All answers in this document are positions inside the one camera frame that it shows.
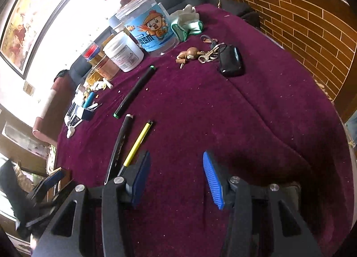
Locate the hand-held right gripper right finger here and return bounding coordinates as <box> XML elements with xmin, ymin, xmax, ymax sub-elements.
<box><xmin>203</xmin><ymin>151</ymin><xmax>321</xmax><ymax>257</ymax></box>

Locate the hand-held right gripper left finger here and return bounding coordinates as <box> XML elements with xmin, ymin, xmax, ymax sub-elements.
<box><xmin>32</xmin><ymin>149</ymin><xmax>152</xmax><ymax>257</ymax></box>

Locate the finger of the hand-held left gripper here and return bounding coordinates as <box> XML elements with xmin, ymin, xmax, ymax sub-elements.
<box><xmin>26</xmin><ymin>167</ymin><xmax>72</xmax><ymax>199</ymax></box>
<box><xmin>17</xmin><ymin>205</ymin><xmax>58</xmax><ymax>230</ymax></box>

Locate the yellow pen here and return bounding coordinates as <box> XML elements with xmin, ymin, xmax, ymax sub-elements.
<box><xmin>117</xmin><ymin>120</ymin><xmax>154</xmax><ymax>177</ymax></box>

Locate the black marker with white caps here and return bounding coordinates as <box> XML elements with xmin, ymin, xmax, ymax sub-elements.
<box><xmin>104</xmin><ymin>114</ymin><xmax>134</xmax><ymax>185</ymax></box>

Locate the brown armchair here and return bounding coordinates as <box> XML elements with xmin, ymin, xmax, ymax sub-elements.
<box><xmin>32</xmin><ymin>70</ymin><xmax>73</xmax><ymax>146</ymax></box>

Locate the maroon tablecloth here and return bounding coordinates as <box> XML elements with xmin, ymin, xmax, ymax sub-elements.
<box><xmin>54</xmin><ymin>3</ymin><xmax>355</xmax><ymax>257</ymax></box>

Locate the pile of small white packets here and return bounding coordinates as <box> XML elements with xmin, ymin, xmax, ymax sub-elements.
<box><xmin>64</xmin><ymin>78</ymin><xmax>115</xmax><ymax>138</ymax></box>

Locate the black marker with green caps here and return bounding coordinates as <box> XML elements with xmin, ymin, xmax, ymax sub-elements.
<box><xmin>113</xmin><ymin>65</ymin><xmax>156</xmax><ymax>119</ymax></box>

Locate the amber jar with red lid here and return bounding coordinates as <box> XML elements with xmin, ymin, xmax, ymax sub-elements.
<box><xmin>82</xmin><ymin>42</ymin><xmax>121</xmax><ymax>80</ymax></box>

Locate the black car key fob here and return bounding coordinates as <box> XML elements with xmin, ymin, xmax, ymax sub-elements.
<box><xmin>218</xmin><ymin>45</ymin><xmax>246</xmax><ymax>77</ymax></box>

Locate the white plastic jar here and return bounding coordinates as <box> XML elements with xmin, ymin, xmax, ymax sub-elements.
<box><xmin>103</xmin><ymin>31</ymin><xmax>145</xmax><ymax>73</ymax></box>

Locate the key bunch with wooden charm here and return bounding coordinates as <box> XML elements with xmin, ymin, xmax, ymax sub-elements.
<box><xmin>176</xmin><ymin>34</ymin><xmax>227</xmax><ymax>68</ymax></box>

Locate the blue cartoon plastic jar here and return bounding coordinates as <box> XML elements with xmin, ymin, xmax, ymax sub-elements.
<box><xmin>115</xmin><ymin>0</ymin><xmax>181</xmax><ymax>57</ymax></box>

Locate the white and green work glove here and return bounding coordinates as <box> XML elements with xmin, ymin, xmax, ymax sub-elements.
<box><xmin>170</xmin><ymin>4</ymin><xmax>204</xmax><ymax>42</ymax></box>

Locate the wooden brick-pattern cabinet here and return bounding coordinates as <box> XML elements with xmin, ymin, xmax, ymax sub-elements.
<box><xmin>209</xmin><ymin>0</ymin><xmax>357</xmax><ymax>124</ymax></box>

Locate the wall switch plate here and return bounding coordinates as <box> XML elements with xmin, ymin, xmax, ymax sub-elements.
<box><xmin>23</xmin><ymin>81</ymin><xmax>36</xmax><ymax>96</ymax></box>

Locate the framed wall painting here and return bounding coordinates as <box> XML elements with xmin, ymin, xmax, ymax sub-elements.
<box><xmin>0</xmin><ymin>0</ymin><xmax>91</xmax><ymax>79</ymax></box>

